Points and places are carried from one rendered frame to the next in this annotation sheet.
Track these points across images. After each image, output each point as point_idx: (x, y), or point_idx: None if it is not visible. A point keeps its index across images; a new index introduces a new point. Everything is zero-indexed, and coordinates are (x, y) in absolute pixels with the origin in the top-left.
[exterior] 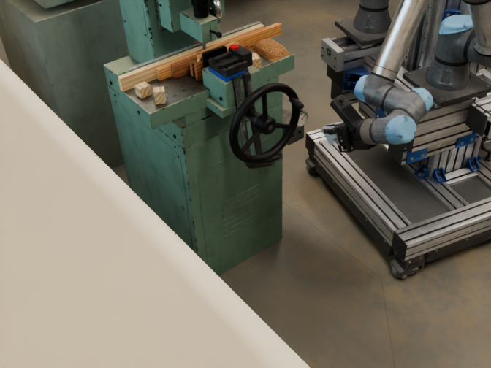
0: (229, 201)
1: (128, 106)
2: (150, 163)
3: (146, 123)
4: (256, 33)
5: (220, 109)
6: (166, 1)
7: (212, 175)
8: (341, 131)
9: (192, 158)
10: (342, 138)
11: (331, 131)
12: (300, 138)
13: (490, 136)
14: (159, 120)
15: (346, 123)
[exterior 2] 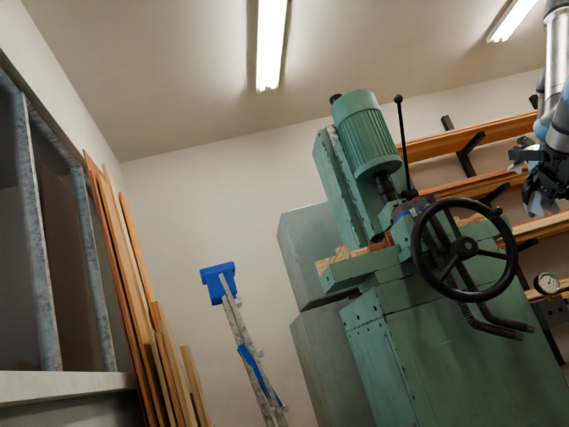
0: (482, 415)
1: (325, 287)
2: (383, 393)
3: (332, 281)
4: (465, 221)
5: (406, 247)
6: (363, 207)
7: (439, 363)
8: (533, 172)
9: (399, 329)
10: (544, 186)
11: (525, 185)
12: (567, 320)
13: None
14: (342, 273)
15: (533, 158)
